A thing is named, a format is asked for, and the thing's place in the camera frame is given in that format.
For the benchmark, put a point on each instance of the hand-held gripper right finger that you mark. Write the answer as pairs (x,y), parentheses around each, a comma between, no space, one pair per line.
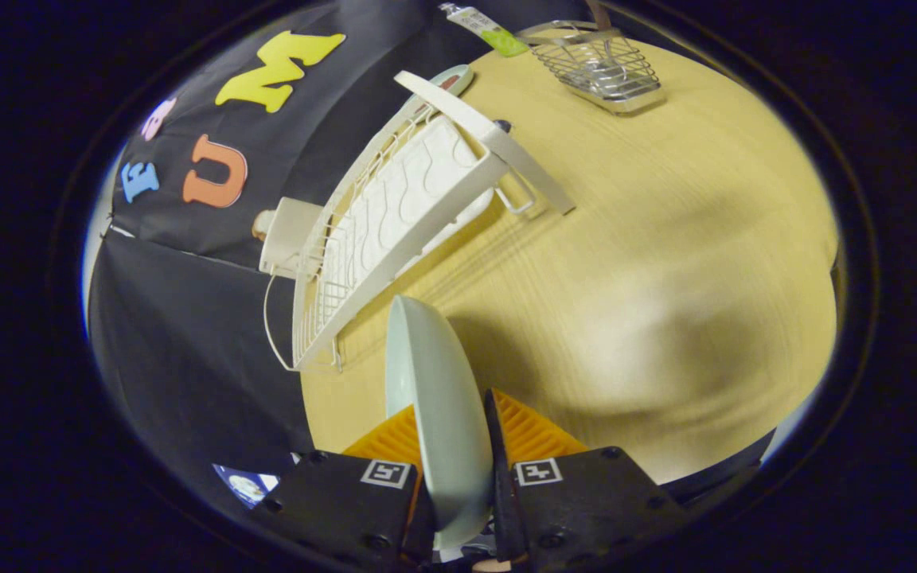
(497,477)

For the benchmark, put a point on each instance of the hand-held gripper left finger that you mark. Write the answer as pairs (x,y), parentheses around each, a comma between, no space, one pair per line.
(347,509)

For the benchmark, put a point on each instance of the white dish rack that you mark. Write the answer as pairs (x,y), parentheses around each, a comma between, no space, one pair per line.
(442,199)

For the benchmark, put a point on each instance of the pale green plate with meat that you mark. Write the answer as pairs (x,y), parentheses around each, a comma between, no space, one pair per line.
(461,78)

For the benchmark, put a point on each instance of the blue white printed object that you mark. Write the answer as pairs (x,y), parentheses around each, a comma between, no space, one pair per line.
(247,484)

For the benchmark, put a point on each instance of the black backdrop cloth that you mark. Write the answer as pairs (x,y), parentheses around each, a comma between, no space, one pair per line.
(188,358)

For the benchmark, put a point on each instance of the white toaster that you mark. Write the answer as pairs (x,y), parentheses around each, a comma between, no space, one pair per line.
(290,235)

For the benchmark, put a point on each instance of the toasted bread slice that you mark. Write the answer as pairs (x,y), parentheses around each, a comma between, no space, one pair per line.
(262,226)

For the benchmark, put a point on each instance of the red meat piece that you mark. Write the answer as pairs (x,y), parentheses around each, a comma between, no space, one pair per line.
(448,80)

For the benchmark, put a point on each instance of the green and white bottle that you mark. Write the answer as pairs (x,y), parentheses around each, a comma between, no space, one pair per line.
(486,28)

